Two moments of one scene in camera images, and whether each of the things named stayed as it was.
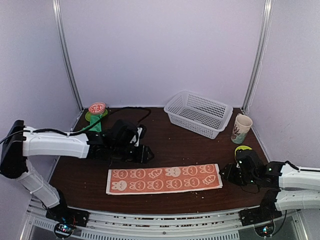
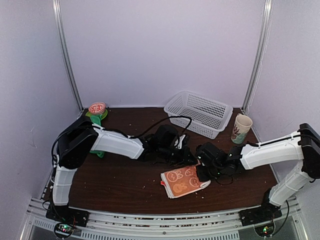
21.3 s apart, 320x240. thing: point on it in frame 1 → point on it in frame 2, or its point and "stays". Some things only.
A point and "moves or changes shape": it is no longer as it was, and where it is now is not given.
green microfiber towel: (95, 126) stays
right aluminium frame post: (263, 47) stays
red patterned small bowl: (97, 107) stays
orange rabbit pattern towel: (163, 179) moves or changes shape
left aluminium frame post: (62, 36) stays
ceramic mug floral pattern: (242, 124) stays
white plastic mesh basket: (203, 115) stays
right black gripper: (229, 174) → (201, 175)
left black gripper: (141, 157) → (186, 154)
